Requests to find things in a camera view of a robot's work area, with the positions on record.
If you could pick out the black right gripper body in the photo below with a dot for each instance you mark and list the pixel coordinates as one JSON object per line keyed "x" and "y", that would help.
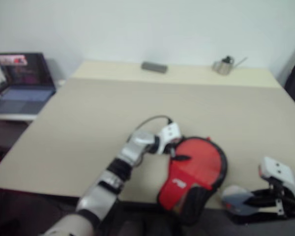
{"x": 277, "y": 199}

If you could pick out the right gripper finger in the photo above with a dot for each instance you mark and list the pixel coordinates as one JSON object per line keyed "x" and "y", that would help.
{"x": 256, "y": 201}
{"x": 261, "y": 193}

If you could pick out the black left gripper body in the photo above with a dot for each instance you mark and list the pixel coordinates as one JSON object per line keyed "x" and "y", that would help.
{"x": 172, "y": 147}

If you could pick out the red black paddle case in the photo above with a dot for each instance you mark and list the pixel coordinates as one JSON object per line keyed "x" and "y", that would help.
{"x": 186, "y": 194}

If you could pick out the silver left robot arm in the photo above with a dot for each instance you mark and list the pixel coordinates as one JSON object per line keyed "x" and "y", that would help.
{"x": 108, "y": 186}

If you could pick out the grey white rounded object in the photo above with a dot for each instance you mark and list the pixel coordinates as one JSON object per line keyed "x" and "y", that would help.
{"x": 236, "y": 199}

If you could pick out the grey rectangular block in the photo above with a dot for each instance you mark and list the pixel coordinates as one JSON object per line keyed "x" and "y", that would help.
{"x": 154, "y": 67}

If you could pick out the small metal watering can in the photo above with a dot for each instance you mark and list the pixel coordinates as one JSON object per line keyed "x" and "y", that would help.
{"x": 222, "y": 67}

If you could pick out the open laptop computer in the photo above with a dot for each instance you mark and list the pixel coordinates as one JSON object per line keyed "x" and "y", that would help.
{"x": 24, "y": 93}

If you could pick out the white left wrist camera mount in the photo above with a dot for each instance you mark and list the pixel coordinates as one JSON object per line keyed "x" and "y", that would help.
{"x": 170, "y": 131}

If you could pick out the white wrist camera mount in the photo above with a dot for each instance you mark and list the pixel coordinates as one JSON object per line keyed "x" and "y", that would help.
{"x": 170, "y": 131}
{"x": 282, "y": 172}

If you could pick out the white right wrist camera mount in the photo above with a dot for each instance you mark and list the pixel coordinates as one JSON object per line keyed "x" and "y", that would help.
{"x": 282, "y": 172}

